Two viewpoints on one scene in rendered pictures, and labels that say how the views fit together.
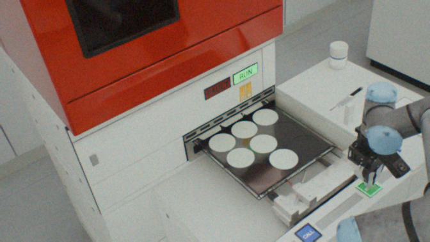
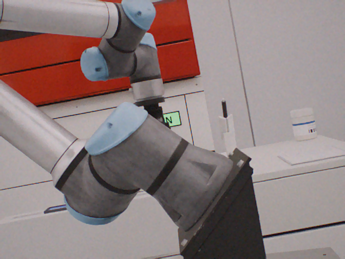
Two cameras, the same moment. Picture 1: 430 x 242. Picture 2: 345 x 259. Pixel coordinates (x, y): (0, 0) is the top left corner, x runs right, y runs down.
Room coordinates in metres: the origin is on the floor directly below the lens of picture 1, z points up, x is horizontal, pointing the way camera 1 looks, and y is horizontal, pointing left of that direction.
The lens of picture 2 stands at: (-0.35, -1.31, 1.18)
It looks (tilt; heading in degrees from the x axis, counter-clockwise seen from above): 3 degrees down; 34
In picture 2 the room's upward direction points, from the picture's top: 11 degrees counter-clockwise
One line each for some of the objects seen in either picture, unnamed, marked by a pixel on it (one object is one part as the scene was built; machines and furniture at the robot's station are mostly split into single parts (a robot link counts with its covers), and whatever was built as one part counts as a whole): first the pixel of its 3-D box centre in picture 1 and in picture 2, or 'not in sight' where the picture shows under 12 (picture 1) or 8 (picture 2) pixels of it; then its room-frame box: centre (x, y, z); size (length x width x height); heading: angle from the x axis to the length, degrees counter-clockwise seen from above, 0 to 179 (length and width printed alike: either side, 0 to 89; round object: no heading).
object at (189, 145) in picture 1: (233, 125); not in sight; (1.33, -0.06, 0.89); 0.44 x 0.02 x 0.10; 123
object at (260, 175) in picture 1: (263, 143); not in sight; (1.20, -0.16, 0.90); 0.34 x 0.34 x 0.01; 33
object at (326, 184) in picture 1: (320, 187); not in sight; (0.99, -0.32, 0.87); 0.36 x 0.08 x 0.03; 123
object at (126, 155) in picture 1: (189, 120); (89, 159); (1.24, 0.10, 1.02); 0.82 x 0.03 x 0.40; 123
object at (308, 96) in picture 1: (365, 117); (288, 178); (1.29, -0.56, 0.89); 0.62 x 0.35 x 0.14; 33
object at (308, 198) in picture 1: (304, 194); not in sight; (0.95, -0.25, 0.89); 0.08 x 0.03 x 0.03; 33
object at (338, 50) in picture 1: (338, 55); (303, 124); (1.55, -0.53, 1.01); 0.07 x 0.07 x 0.10
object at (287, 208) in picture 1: (286, 207); not in sight; (0.90, -0.19, 0.89); 0.08 x 0.03 x 0.03; 33
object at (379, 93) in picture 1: (379, 105); (140, 58); (0.89, -0.43, 1.28); 0.09 x 0.08 x 0.11; 165
